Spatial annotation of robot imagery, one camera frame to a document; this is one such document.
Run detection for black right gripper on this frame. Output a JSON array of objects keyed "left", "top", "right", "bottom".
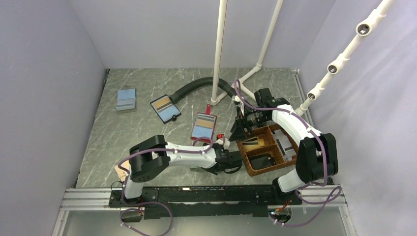
[{"left": 229, "top": 106, "right": 269, "bottom": 142}]

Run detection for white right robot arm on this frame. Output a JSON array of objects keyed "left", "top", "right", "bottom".
[{"left": 230, "top": 87, "right": 338, "bottom": 204}]

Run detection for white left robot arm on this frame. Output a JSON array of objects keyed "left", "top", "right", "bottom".
[{"left": 118, "top": 135, "right": 243, "bottom": 207}]

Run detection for gold card in basket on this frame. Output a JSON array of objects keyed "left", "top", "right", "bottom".
[{"left": 242, "top": 137, "right": 265, "bottom": 152}]

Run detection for black card in basket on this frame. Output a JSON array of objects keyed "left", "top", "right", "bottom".
[{"left": 249, "top": 153, "right": 276, "bottom": 170}]

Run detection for red card holder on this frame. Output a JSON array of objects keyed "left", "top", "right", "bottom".
[{"left": 190, "top": 104, "right": 217, "bottom": 142}]

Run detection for cards in basket right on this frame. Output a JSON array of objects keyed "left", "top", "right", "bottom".
[{"left": 272, "top": 129, "right": 296, "bottom": 162}]

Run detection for black card holder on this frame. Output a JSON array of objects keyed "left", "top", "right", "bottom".
[{"left": 150, "top": 95, "right": 181, "bottom": 124}]

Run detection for beige card holder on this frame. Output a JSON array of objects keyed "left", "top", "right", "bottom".
[{"left": 115, "top": 161, "right": 130, "bottom": 181}]

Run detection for grey blue card holder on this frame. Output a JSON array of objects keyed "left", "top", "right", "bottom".
[{"left": 116, "top": 88, "right": 136, "bottom": 113}]

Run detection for brown wicker basket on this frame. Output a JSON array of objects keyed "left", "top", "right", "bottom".
[{"left": 236, "top": 124, "right": 298, "bottom": 177}]

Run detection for white pvc pipe frame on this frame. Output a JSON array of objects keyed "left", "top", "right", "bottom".
[{"left": 212, "top": 0, "right": 286, "bottom": 97}]

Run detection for black corrugated hose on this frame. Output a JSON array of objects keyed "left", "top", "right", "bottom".
[{"left": 169, "top": 77, "right": 238, "bottom": 105}]

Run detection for white pipe camera boom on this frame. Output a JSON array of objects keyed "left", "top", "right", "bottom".
[{"left": 295, "top": 0, "right": 394, "bottom": 116}]

